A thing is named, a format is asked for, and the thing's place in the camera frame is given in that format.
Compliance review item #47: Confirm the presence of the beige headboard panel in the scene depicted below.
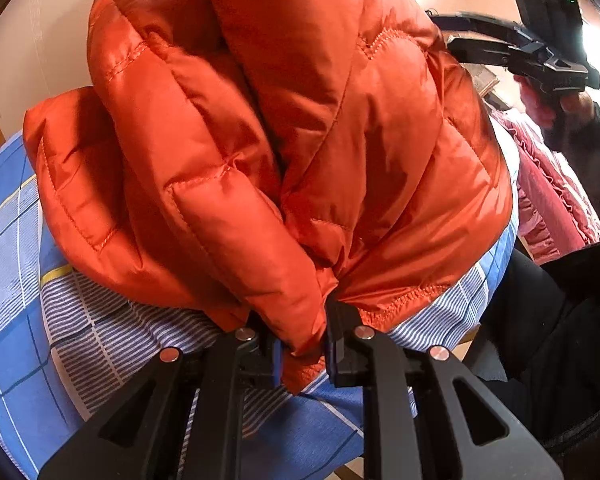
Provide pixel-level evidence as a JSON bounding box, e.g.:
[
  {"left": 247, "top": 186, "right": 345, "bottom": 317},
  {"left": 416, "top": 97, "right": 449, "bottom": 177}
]
[{"left": 0, "top": 0, "right": 108, "bottom": 141}]

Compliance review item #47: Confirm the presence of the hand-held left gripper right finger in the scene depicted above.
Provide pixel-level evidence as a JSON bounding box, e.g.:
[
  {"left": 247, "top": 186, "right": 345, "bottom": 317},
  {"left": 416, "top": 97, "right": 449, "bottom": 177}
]
[{"left": 324, "top": 294, "right": 563, "bottom": 480}]

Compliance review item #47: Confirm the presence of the person's right forearm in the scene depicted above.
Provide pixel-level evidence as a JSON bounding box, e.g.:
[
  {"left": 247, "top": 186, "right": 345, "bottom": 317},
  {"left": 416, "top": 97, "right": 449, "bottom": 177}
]
[{"left": 539, "top": 102, "right": 600, "bottom": 223}]

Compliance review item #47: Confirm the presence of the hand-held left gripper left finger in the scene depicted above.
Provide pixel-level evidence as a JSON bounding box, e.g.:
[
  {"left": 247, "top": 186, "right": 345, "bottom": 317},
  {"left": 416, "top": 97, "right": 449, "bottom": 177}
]
[{"left": 37, "top": 326, "right": 284, "bottom": 480}]

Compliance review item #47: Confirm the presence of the orange puffer jacket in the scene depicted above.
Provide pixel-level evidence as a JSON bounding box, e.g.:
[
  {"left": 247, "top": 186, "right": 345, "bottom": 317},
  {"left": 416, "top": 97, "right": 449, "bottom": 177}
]
[{"left": 22, "top": 0, "right": 513, "bottom": 395}]

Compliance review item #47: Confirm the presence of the pink ruffled garment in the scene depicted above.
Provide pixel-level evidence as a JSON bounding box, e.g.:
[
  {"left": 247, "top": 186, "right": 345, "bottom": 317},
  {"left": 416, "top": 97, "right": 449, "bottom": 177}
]
[{"left": 489, "top": 109, "right": 600, "bottom": 267}]

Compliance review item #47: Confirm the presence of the blue plaid bed sheet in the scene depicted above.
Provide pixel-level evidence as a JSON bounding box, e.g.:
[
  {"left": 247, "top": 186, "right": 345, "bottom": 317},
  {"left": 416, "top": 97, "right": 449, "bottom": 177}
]
[{"left": 0, "top": 127, "right": 521, "bottom": 480}]

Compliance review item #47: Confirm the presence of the person's black clothing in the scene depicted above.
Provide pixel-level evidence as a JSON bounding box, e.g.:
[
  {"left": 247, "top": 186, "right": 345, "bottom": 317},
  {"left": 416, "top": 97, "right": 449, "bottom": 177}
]
[{"left": 472, "top": 237, "right": 600, "bottom": 473}]

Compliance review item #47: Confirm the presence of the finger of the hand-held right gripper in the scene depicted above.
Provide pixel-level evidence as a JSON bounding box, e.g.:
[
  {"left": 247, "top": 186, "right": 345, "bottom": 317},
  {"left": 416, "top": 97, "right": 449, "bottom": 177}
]
[
  {"left": 429, "top": 10, "right": 538, "bottom": 46},
  {"left": 446, "top": 34, "right": 548, "bottom": 70}
]

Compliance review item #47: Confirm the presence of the person's right hand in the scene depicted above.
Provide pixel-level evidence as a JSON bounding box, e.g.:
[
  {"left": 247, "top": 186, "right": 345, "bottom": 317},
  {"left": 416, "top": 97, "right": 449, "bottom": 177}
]
[{"left": 512, "top": 76, "right": 596, "bottom": 131}]

